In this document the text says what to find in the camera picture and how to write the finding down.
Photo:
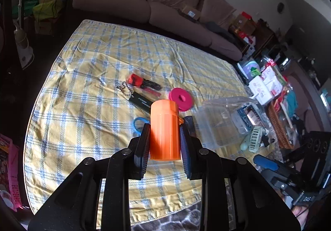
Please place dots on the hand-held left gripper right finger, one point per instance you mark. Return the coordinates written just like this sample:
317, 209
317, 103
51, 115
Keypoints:
185, 148

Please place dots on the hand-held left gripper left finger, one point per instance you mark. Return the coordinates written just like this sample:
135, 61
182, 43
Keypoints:
143, 148

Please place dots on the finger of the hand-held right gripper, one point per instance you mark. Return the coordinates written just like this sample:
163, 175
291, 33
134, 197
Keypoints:
265, 163
281, 184

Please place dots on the orange plastic canister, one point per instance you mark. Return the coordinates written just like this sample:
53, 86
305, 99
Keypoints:
164, 130

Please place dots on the clear plastic storage box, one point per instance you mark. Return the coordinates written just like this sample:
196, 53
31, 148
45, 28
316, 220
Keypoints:
214, 122

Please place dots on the pink round lid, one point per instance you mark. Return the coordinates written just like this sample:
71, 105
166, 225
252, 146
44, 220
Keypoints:
181, 98

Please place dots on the red and black fire starter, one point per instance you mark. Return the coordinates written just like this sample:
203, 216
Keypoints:
137, 79

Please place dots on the pale green handheld fan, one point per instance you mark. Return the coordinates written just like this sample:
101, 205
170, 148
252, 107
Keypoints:
257, 139

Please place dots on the wicker basket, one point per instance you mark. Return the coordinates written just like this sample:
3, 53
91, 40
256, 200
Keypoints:
279, 127

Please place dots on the clear bag blue label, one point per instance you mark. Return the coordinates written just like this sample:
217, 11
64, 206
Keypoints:
248, 117

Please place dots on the teal cloth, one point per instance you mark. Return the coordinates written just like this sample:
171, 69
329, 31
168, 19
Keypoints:
291, 101

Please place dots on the white tissue packets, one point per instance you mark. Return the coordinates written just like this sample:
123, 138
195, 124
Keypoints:
261, 88

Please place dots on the yellow checked tablecloth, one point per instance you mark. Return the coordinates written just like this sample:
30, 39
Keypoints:
90, 78

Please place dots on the white tub with green label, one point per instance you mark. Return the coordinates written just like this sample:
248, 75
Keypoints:
252, 68

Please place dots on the dark folded clothes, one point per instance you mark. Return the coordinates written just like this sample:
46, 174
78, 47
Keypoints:
218, 30

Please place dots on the pink printed box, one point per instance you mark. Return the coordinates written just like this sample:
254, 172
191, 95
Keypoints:
11, 169

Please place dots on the flat cardboard box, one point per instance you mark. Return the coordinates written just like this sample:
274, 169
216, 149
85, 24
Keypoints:
190, 12

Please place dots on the red and brown cardboard boxes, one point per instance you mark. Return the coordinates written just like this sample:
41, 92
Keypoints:
241, 24

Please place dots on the brown sofa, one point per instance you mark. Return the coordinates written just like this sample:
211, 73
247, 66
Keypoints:
129, 3

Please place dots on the white upright appliance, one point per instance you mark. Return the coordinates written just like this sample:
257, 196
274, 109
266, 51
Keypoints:
24, 47

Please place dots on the green plastic bag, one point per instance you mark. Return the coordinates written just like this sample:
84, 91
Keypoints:
46, 10

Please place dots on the dark round wall clock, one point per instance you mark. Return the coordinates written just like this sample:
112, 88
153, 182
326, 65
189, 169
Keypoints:
280, 7

